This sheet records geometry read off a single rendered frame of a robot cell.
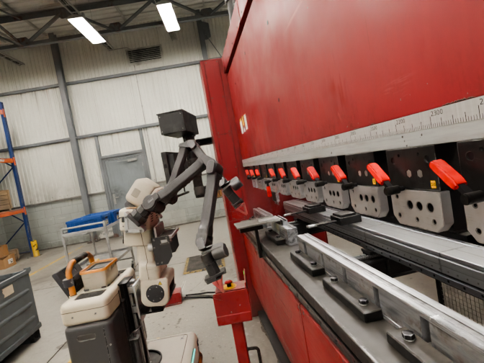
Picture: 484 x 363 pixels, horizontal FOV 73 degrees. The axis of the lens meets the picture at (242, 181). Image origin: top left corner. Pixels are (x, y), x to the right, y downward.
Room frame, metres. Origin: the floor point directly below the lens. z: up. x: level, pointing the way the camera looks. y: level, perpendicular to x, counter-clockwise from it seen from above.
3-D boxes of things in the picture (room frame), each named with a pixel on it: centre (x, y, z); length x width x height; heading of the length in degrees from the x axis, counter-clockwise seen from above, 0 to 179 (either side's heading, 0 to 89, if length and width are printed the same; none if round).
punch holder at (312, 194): (1.25, -0.30, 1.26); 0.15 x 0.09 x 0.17; 8
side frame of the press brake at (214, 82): (3.01, -0.23, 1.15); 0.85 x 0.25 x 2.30; 98
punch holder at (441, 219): (0.66, -0.38, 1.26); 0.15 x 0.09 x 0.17; 8
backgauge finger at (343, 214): (1.62, -0.41, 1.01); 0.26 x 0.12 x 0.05; 98
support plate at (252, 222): (2.00, -0.04, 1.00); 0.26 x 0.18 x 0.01; 98
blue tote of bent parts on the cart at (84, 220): (4.61, 2.24, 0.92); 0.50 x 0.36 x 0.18; 92
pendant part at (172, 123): (3.21, 0.50, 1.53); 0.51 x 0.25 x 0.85; 173
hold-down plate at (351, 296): (1.02, -0.27, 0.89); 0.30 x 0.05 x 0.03; 8
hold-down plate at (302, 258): (1.42, -0.22, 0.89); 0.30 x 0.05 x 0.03; 8
